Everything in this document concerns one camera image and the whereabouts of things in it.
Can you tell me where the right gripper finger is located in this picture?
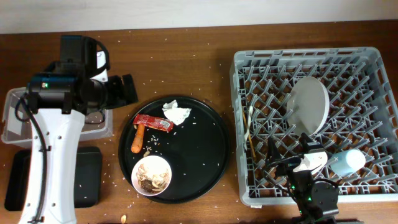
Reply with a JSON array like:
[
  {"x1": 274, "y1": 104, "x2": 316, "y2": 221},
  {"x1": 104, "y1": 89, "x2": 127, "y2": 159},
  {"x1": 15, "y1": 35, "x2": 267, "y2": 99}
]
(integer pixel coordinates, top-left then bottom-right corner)
[
  {"x1": 300, "y1": 133, "x2": 320, "y2": 152},
  {"x1": 266, "y1": 137, "x2": 282, "y2": 167}
]

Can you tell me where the wooden chopstick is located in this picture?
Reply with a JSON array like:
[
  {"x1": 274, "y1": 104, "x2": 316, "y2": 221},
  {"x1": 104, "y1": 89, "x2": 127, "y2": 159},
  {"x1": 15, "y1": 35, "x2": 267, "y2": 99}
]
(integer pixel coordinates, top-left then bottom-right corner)
[{"x1": 243, "y1": 113, "x2": 256, "y2": 161}]

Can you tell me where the grey round plate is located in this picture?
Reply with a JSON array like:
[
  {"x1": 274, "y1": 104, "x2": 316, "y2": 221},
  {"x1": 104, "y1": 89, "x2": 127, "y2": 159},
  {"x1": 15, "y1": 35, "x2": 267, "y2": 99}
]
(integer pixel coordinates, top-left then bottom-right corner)
[{"x1": 287, "y1": 77, "x2": 330, "y2": 136}]

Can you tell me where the red snack wrapper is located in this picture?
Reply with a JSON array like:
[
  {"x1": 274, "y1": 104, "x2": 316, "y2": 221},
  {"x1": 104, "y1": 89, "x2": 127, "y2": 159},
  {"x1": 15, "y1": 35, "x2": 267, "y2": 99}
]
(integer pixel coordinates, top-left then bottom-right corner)
[{"x1": 133, "y1": 114, "x2": 174, "y2": 133}]

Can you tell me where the light blue plastic cup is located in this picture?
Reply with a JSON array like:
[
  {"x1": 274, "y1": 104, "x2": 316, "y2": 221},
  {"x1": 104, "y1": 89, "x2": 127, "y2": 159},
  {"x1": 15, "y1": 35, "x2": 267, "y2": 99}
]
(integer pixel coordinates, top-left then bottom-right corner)
[{"x1": 330, "y1": 149, "x2": 366, "y2": 176}]

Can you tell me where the orange carrot piece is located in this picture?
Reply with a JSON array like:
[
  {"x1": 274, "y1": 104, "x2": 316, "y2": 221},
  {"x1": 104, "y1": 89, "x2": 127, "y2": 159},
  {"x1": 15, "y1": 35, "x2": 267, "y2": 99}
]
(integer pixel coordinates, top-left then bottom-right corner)
[{"x1": 131, "y1": 124, "x2": 145, "y2": 154}]

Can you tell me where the white tissue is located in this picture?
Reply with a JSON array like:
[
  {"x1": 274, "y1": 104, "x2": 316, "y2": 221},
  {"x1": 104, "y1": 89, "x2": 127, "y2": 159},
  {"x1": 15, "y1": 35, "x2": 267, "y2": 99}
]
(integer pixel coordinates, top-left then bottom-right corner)
[{"x1": 162, "y1": 100, "x2": 192, "y2": 126}]

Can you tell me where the pink bowl with food scraps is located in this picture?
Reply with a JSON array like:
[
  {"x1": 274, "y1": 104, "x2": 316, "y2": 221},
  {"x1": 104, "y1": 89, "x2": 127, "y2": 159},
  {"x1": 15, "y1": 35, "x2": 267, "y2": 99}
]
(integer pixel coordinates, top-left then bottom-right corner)
[{"x1": 131, "y1": 156, "x2": 172, "y2": 197}]

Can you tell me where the white plastic fork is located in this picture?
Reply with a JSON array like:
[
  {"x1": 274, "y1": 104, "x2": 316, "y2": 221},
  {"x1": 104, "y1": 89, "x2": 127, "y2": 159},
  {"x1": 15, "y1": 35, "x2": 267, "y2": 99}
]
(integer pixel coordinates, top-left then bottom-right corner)
[{"x1": 244, "y1": 106, "x2": 253, "y2": 140}]

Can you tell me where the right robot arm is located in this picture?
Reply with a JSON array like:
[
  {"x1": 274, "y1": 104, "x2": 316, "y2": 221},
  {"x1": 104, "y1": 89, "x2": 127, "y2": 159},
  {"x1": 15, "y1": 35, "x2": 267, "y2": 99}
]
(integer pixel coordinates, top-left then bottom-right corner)
[{"x1": 262, "y1": 133, "x2": 339, "y2": 223}]

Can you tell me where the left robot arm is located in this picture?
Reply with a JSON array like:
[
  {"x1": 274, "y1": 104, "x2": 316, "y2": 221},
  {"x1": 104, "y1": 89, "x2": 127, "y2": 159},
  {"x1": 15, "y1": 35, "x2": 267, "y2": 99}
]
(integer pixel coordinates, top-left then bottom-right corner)
[{"x1": 17, "y1": 35, "x2": 138, "y2": 223}]

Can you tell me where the grey plastic dishwasher rack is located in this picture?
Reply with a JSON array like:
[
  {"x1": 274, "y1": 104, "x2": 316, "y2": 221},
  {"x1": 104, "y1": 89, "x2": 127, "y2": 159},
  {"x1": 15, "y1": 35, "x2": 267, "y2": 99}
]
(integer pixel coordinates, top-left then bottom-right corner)
[{"x1": 230, "y1": 47, "x2": 397, "y2": 207}]

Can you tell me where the black rectangular waste tray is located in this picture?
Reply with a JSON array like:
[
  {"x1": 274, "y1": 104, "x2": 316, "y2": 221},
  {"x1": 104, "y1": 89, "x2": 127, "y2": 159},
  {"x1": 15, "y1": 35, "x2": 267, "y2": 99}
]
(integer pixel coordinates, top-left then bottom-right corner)
[{"x1": 4, "y1": 146, "x2": 102, "y2": 212}]

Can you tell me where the clear plastic waste bin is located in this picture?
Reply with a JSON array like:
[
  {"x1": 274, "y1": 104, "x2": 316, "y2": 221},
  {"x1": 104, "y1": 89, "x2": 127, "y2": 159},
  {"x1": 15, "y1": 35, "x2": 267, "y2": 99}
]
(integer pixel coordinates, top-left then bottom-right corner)
[{"x1": 1, "y1": 87, "x2": 113, "y2": 149}]

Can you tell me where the peanut on table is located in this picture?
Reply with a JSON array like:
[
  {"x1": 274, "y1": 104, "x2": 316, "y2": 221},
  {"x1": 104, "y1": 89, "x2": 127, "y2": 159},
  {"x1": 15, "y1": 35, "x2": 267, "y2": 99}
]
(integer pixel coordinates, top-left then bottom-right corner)
[{"x1": 121, "y1": 215, "x2": 127, "y2": 223}]

